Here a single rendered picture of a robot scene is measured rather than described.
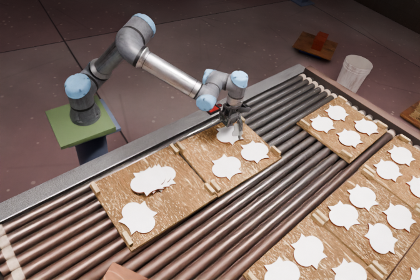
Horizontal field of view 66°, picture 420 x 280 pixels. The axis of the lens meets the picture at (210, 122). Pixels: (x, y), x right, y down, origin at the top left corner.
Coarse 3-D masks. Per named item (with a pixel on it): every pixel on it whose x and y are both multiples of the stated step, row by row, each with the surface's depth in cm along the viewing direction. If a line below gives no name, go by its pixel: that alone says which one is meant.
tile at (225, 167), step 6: (222, 156) 153; (216, 162) 150; (222, 162) 150; (228, 162) 151; (234, 162) 151; (240, 162) 152; (216, 168) 148; (222, 168) 148; (228, 168) 148; (234, 168) 149; (216, 174) 145; (222, 174) 145; (228, 174) 146; (234, 174) 147
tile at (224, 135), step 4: (220, 128) 167; (224, 128) 167; (228, 128) 168; (232, 128) 168; (220, 132) 165; (224, 132) 165; (228, 132) 165; (216, 136) 163; (220, 136) 163; (224, 136) 163; (228, 136) 163; (232, 136) 164; (236, 136) 164; (220, 140) 161; (224, 140) 161; (228, 140) 161; (232, 140) 162; (236, 140) 162; (240, 140) 164; (232, 144) 160
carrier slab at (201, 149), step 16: (192, 144) 158; (208, 144) 159; (224, 144) 160; (240, 144) 162; (192, 160) 151; (208, 160) 152; (240, 160) 154; (272, 160) 157; (208, 176) 145; (240, 176) 147; (224, 192) 140
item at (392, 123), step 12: (312, 72) 217; (324, 84) 213; (336, 84) 209; (348, 96) 203; (360, 96) 203; (360, 108) 200; (372, 108) 196; (372, 120) 197; (384, 120) 191; (396, 120) 190; (396, 132) 188; (408, 132) 183
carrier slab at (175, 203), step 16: (144, 160) 147; (160, 160) 148; (176, 160) 149; (112, 176) 139; (128, 176) 140; (176, 176) 143; (192, 176) 144; (112, 192) 133; (128, 192) 134; (160, 192) 136; (176, 192) 137; (192, 192) 138; (208, 192) 139; (112, 208) 128; (160, 208) 130; (176, 208) 131; (192, 208) 132; (160, 224) 125; (144, 240) 120
